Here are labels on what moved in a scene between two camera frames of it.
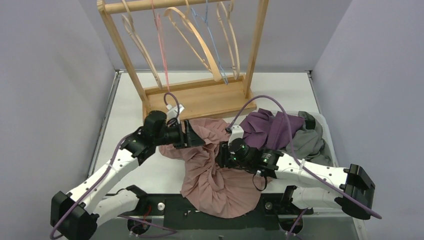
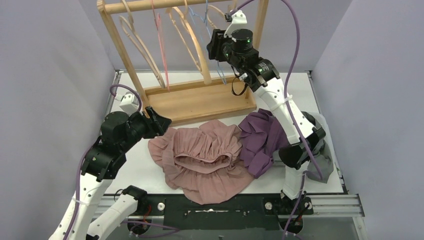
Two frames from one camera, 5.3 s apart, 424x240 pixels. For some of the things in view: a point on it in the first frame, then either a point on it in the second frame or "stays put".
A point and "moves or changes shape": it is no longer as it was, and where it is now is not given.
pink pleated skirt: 228,191 moves or changes shape
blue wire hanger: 205,20 stays put
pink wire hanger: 162,41 stays put
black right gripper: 223,158 to 215,46
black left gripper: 185,134 to 150,121
